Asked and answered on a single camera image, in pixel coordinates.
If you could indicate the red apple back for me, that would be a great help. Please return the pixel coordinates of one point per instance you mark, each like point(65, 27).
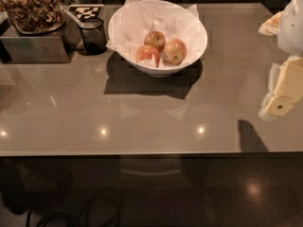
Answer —
point(155, 39)

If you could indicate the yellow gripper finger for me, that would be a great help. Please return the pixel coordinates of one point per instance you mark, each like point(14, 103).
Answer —
point(270, 27)
point(285, 89)

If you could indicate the white ceramic bowl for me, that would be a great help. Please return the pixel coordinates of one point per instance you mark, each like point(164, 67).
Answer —
point(186, 19)

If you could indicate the red apple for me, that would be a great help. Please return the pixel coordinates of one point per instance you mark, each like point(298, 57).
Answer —
point(147, 52)
point(155, 39)
point(174, 51)

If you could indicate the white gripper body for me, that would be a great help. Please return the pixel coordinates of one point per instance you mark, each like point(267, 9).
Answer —
point(292, 28)

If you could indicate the red apple front left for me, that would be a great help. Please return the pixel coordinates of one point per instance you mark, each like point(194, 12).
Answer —
point(147, 52)

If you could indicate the tray of dried snacks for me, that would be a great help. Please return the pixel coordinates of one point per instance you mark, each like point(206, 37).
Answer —
point(34, 16)

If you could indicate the grey metal box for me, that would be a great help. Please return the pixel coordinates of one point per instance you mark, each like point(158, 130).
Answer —
point(56, 47)

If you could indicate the black white marker tag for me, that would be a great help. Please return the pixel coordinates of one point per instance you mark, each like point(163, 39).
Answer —
point(85, 12)

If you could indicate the white paper liner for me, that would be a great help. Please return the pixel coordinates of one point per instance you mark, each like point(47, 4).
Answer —
point(139, 22)

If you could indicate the red apple right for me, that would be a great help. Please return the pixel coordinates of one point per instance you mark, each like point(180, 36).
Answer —
point(174, 51)

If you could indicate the black mesh cup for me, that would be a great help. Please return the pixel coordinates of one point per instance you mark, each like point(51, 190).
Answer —
point(93, 36)

